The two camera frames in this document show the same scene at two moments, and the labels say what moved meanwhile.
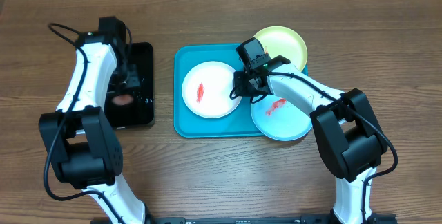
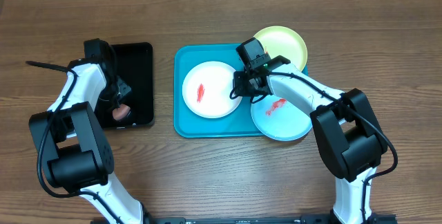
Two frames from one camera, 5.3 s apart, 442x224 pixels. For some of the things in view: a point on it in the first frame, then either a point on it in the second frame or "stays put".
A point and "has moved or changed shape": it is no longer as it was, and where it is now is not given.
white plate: x=206 y=88 stays put
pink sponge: x=122 y=100 has moved or changed shape
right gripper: x=240 y=77 stays put
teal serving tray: x=186 y=124 stays put
